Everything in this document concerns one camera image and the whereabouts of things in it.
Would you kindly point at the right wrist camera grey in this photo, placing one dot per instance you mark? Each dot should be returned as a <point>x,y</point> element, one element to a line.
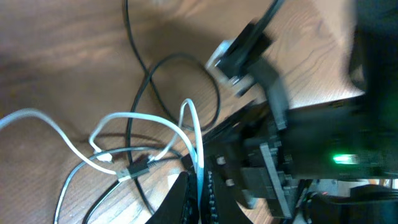
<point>227,73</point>

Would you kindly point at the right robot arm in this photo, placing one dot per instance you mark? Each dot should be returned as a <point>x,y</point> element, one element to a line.
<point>374,51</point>

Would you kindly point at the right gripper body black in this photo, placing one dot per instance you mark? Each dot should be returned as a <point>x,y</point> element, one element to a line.
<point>257,158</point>

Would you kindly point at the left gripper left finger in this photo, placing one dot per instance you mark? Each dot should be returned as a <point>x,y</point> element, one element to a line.
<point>180,206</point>

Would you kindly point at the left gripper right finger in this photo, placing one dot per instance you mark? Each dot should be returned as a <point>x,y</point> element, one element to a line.
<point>217,204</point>

